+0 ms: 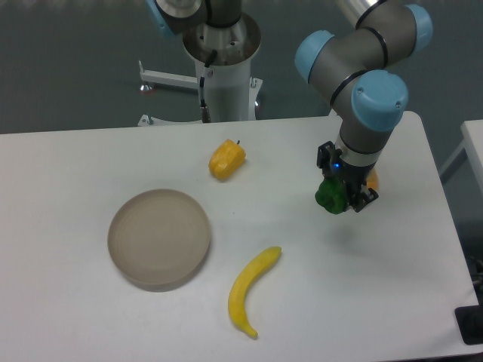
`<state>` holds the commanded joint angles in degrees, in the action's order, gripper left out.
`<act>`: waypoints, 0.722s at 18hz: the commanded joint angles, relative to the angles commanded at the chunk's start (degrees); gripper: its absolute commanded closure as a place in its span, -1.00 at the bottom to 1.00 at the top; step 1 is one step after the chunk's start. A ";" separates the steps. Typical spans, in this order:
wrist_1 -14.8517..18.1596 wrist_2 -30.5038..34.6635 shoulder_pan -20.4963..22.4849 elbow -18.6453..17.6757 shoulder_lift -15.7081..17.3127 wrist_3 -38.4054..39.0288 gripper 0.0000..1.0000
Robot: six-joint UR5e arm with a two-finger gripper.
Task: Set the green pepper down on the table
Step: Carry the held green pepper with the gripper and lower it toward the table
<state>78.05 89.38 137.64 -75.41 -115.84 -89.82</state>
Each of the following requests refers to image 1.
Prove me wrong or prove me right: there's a yellow toy banana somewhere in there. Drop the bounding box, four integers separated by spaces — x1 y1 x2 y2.
227 246 282 339

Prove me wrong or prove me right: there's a beige round plate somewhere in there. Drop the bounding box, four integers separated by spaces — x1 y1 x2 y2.
107 189 211 292

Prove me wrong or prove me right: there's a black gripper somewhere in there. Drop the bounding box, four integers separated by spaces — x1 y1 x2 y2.
316 141 379 213

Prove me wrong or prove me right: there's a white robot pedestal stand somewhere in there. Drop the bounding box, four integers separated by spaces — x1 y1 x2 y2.
139 13 263 123

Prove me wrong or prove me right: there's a yellow toy pepper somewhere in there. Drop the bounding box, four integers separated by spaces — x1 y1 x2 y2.
208 139 246 180

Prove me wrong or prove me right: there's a white side table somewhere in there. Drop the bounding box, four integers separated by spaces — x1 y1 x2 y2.
438 119 483 190

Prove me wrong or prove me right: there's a black device at table edge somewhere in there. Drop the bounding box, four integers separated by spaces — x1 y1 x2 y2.
454 256 483 345

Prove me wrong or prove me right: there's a green toy pepper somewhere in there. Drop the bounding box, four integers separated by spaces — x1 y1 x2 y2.
315 177 349 215

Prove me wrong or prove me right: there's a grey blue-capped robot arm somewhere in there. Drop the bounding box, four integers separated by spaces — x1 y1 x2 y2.
146 1 433 214

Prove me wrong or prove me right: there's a black cable on pedestal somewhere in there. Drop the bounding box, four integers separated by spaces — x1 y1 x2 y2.
198 49 217 124

